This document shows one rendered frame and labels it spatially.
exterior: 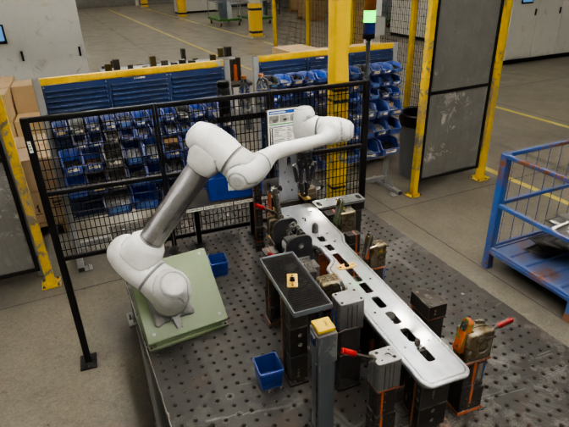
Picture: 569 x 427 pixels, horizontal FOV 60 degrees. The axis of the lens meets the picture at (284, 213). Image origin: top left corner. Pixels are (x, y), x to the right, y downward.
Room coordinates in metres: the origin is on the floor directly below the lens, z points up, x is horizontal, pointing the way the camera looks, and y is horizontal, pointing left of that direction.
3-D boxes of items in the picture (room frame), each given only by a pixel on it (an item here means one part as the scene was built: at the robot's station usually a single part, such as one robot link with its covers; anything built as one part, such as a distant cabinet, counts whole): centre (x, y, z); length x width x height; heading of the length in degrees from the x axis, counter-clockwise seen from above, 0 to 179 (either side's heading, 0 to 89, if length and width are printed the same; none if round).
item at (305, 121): (2.24, -0.12, 1.51); 0.13 x 0.11 x 0.16; 65
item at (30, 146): (2.67, 0.37, 0.77); 1.97 x 0.14 x 1.55; 110
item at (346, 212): (2.25, -0.32, 0.87); 0.12 x 0.09 x 0.35; 110
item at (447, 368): (1.78, -0.28, 1.00); 1.38 x 0.22 x 0.02; 20
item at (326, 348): (1.23, -0.11, 0.92); 0.08 x 0.08 x 0.44; 20
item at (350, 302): (1.44, -0.22, 0.90); 0.13 x 0.10 x 0.41; 110
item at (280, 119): (2.79, -0.01, 1.30); 0.23 x 0.02 x 0.31; 110
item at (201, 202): (2.58, 0.23, 1.01); 0.90 x 0.22 x 0.03; 110
